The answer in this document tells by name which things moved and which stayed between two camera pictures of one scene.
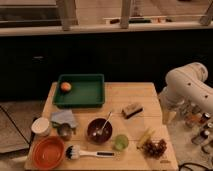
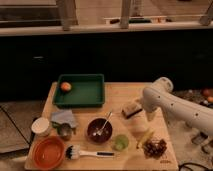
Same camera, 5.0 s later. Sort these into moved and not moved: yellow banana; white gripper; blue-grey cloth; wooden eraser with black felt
Moved: white gripper
Not moved: blue-grey cloth; yellow banana; wooden eraser with black felt
